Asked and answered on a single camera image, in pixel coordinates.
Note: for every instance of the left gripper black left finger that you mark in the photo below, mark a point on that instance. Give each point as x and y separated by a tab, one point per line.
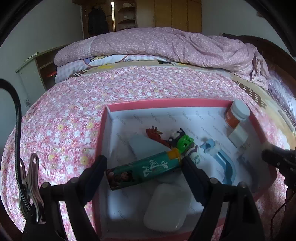
80	191

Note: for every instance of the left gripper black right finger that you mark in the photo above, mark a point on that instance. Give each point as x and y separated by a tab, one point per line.
209	193

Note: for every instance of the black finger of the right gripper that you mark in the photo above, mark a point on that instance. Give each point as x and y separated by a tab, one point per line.
279	157

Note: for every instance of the green lighter with orange cap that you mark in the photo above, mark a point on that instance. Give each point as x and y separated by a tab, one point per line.
143	170

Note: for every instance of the white earbuds case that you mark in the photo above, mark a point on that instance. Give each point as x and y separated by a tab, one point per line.
168	208

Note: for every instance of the blue curved hook tool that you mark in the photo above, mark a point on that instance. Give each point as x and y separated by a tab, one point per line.
214	149

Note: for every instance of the white wall charger plug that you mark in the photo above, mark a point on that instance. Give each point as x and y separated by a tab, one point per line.
238	136

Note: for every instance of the green frog keychain toy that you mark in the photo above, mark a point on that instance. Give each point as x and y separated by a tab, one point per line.
185	145

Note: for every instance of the white cap orange jar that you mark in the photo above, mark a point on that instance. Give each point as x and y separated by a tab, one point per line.
237	113

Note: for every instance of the grey oval plastic lid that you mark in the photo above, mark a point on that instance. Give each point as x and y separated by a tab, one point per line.
141	147

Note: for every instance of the red small toy figure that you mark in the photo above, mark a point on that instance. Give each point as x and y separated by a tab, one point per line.
154	134

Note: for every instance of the dark grey curved tool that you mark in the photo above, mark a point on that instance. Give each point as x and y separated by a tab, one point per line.
242	161

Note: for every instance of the silver metal clip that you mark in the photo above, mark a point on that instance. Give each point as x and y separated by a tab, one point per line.
32	200

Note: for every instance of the red shallow cardboard box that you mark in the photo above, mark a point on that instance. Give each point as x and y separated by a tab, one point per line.
119	214

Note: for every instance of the pink floral bed sheet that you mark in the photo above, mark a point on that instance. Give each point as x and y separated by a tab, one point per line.
62	126

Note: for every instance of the dark wooden headboard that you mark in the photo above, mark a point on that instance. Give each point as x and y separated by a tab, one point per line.
282	62

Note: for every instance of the cartoon print pillow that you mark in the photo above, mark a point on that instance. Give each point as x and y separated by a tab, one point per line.
67	70

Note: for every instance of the white bedside shelf cabinet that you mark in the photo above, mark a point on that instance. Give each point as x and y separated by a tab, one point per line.
37	73

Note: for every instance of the purple folded quilt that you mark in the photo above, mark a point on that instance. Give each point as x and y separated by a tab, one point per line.
242	59

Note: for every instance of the wooden wardrobe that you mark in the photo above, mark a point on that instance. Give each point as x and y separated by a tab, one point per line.
183	15

